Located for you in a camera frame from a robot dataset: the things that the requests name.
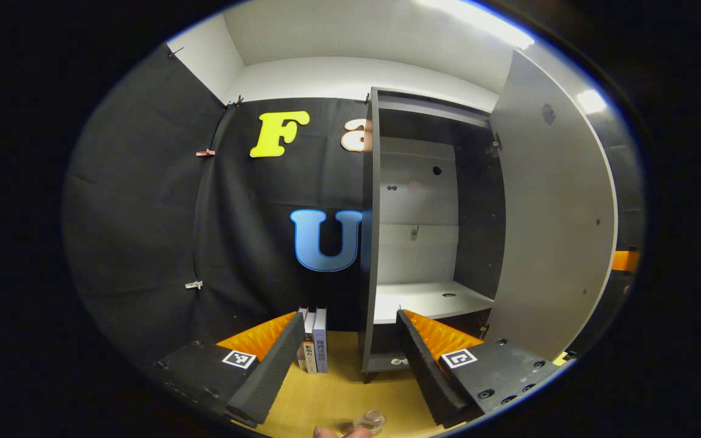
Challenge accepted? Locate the long ceiling light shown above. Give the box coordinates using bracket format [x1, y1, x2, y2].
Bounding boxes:
[414, 0, 537, 49]

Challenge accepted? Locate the dark grey cabinet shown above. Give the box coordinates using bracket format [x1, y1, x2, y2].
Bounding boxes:
[360, 86, 506, 383]

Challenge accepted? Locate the small ceiling light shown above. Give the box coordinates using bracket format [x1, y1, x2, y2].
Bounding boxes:
[576, 89, 608, 114]

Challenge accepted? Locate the beige cabinet door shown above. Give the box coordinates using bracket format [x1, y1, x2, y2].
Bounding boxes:
[486, 49, 619, 361]

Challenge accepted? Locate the clear bottle red label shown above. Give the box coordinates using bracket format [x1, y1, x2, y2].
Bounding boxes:
[352, 409, 387, 435]

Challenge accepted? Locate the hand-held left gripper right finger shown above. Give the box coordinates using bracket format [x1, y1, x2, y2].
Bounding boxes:
[395, 309, 564, 429]

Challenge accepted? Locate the black backdrop cloth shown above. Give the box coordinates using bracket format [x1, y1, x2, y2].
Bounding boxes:
[61, 43, 644, 366]

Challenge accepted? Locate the thin white book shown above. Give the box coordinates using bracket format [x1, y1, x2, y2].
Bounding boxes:
[298, 307, 310, 370]

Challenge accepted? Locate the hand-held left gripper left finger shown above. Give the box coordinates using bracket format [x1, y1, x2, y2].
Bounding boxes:
[144, 311, 306, 426]

